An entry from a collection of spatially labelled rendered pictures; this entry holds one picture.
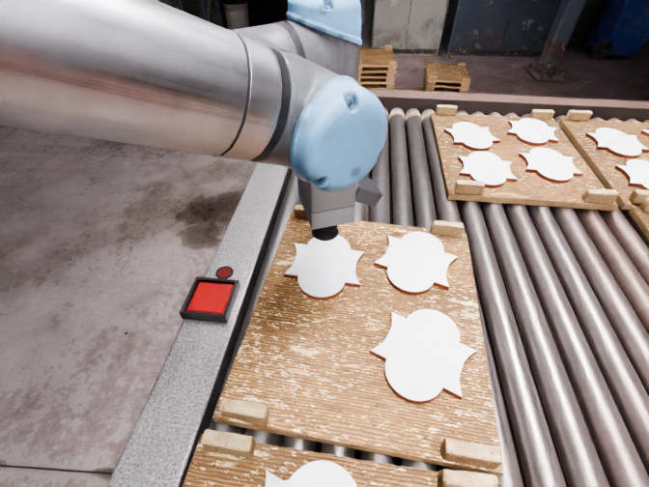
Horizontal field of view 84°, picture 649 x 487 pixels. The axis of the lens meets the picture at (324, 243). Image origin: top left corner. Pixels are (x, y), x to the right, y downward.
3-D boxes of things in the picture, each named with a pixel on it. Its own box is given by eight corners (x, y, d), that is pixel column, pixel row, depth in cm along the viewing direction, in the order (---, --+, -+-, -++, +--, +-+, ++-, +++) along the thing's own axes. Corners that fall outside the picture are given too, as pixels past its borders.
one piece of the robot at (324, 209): (402, 128, 43) (386, 230, 54) (375, 99, 49) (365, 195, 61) (304, 141, 41) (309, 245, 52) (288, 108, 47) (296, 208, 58)
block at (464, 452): (439, 460, 42) (445, 453, 40) (439, 443, 43) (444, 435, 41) (494, 471, 41) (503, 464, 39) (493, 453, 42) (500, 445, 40)
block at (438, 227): (430, 235, 69) (433, 224, 67) (429, 228, 71) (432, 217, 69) (462, 239, 68) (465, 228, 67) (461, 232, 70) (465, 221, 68)
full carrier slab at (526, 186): (446, 199, 80) (451, 183, 77) (430, 117, 109) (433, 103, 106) (614, 211, 77) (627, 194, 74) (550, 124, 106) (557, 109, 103)
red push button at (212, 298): (187, 315, 59) (185, 309, 58) (201, 286, 63) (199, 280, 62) (224, 318, 58) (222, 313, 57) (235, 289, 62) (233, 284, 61)
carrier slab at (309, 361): (214, 422, 46) (211, 417, 45) (291, 218, 75) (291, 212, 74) (500, 477, 42) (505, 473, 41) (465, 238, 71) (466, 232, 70)
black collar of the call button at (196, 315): (182, 318, 58) (178, 312, 57) (198, 282, 63) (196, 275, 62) (227, 323, 57) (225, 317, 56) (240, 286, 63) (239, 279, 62)
